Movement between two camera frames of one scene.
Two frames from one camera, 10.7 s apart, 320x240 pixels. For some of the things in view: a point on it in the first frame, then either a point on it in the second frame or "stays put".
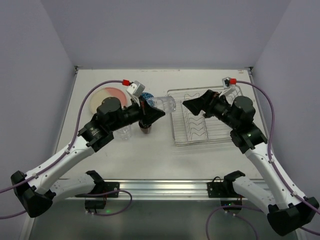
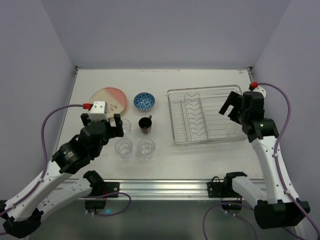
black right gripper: x=208 y=101 → x=235 y=113
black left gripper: x=144 y=110 → x=113 y=127
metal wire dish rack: x=189 y=128 stays put
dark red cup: x=145 y=129 stays put
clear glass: x=166 y=103 → x=146 y=147
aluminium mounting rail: x=148 y=190 stays put
